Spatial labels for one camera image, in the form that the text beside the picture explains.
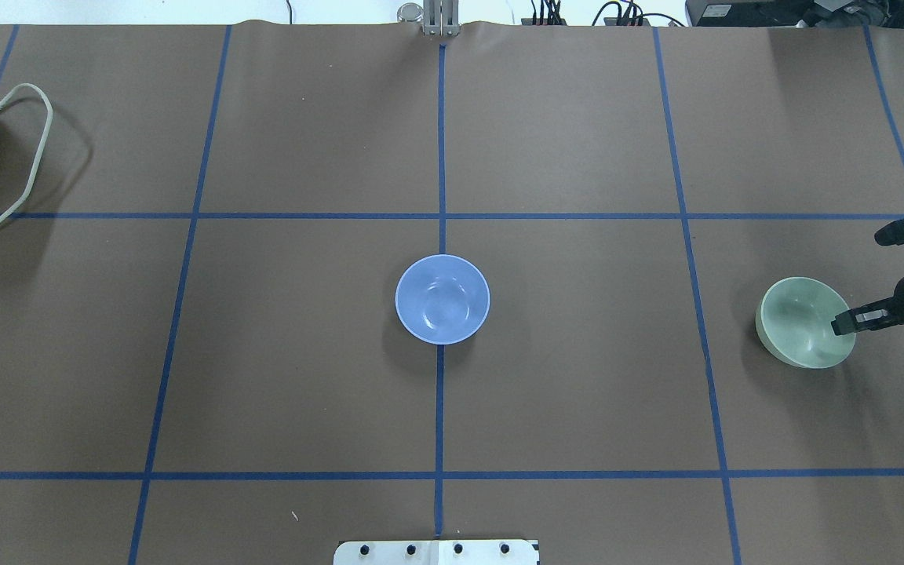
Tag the green bowl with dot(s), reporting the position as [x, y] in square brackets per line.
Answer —
[794, 323]

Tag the blue bowl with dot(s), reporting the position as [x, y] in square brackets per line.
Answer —
[442, 299]

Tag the black monitor base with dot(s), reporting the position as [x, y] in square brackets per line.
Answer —
[828, 14]

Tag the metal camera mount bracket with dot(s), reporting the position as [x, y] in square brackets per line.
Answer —
[441, 18]

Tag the white camera stand base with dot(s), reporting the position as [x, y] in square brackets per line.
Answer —
[469, 551]

